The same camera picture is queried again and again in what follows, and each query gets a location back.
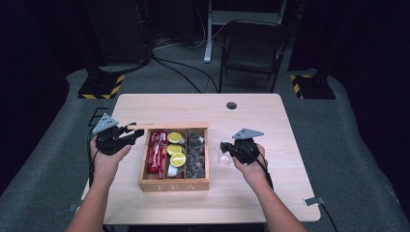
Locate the yellow lid capsule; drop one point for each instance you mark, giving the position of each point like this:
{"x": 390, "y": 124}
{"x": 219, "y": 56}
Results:
{"x": 174, "y": 149}
{"x": 174, "y": 137}
{"x": 178, "y": 159}

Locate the pile of dark tea bags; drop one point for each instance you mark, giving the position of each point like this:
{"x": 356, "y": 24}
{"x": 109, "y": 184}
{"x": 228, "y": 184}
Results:
{"x": 195, "y": 154}

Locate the white metal stand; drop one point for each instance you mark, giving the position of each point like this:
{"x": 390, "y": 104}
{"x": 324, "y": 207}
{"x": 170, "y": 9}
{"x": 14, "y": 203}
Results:
{"x": 209, "y": 38}

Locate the black yellow striped stand base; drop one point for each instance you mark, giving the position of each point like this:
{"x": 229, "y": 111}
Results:
{"x": 101, "y": 87}
{"x": 314, "y": 87}

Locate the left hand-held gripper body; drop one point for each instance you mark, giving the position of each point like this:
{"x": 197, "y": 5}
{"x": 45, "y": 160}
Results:
{"x": 111, "y": 141}

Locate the black equipment cabinet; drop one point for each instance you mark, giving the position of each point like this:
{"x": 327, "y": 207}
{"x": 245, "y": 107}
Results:
{"x": 119, "y": 29}

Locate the person's left hand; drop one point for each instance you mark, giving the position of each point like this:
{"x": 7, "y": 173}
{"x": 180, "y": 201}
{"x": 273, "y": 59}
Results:
{"x": 104, "y": 167}

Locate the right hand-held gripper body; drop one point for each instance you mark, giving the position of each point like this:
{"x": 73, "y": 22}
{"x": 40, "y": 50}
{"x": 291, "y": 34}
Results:
{"x": 246, "y": 151}

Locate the black table grommet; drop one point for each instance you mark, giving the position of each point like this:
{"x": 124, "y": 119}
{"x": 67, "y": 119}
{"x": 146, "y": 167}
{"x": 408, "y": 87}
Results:
{"x": 231, "y": 105}

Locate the white capsule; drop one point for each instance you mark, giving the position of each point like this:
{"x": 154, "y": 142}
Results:
{"x": 172, "y": 170}

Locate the red sachet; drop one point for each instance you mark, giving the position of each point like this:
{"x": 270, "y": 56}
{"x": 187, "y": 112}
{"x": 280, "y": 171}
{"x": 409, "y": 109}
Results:
{"x": 153, "y": 154}
{"x": 162, "y": 158}

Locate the clear glass cup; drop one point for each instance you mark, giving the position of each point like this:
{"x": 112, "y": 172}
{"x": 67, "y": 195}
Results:
{"x": 224, "y": 158}

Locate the person's right hand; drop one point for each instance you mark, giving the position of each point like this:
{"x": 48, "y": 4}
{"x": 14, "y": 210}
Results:
{"x": 253, "y": 174}

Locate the grey table clip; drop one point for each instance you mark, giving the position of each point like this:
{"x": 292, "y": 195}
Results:
{"x": 314, "y": 201}
{"x": 72, "y": 208}

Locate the wooden tea box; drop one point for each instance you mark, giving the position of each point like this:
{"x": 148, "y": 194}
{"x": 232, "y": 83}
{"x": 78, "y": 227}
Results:
{"x": 174, "y": 186}

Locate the black folding chair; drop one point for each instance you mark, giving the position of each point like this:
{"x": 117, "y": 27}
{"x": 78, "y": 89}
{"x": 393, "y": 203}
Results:
{"x": 253, "y": 48}

